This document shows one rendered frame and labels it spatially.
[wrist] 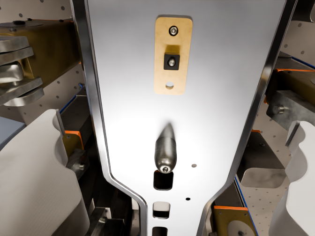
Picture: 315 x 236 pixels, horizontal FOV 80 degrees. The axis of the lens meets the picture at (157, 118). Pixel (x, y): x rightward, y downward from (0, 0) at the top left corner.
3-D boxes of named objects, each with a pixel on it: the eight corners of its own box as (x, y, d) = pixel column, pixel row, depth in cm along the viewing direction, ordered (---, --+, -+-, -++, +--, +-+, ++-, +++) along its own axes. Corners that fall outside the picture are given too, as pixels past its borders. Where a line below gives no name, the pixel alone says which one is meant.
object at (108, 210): (132, 136, 65) (111, 219, 41) (123, 136, 65) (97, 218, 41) (132, 127, 63) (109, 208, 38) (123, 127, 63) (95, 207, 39)
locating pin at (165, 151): (175, 147, 30) (176, 180, 25) (155, 146, 30) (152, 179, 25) (176, 130, 28) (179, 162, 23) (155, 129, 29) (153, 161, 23)
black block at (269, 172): (240, 109, 58) (295, 190, 33) (208, 108, 59) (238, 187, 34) (244, 94, 56) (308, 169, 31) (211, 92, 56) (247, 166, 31)
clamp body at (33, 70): (118, 39, 49) (41, 100, 19) (80, 38, 49) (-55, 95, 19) (116, 10, 46) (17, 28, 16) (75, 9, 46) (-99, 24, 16)
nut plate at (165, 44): (184, 94, 24) (184, 98, 23) (153, 92, 24) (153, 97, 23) (192, 18, 19) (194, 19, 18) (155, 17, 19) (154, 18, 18)
